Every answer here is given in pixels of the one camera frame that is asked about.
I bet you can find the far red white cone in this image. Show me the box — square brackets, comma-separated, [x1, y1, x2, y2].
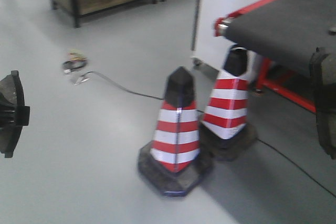
[199, 45, 257, 161]

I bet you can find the black conveyor belt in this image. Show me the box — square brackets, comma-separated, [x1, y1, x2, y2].
[225, 0, 336, 78]

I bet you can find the near red white cone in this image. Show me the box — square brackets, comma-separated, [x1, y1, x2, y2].
[138, 67, 213, 197]

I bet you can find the coiled cable bundle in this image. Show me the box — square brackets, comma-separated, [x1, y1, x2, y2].
[61, 48, 90, 76]

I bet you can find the dark brake pad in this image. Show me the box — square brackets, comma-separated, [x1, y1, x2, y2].
[309, 47, 335, 159]
[1, 70, 30, 158]

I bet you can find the red conveyor frame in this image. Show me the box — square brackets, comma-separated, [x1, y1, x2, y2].
[212, 0, 336, 114]

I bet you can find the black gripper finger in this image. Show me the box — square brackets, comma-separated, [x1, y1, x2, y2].
[1, 104, 30, 129]

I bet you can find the black floor cable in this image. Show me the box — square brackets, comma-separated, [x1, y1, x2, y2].
[78, 70, 336, 198]

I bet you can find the red white cone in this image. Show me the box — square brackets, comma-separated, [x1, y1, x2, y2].
[199, 45, 257, 161]
[138, 67, 213, 197]

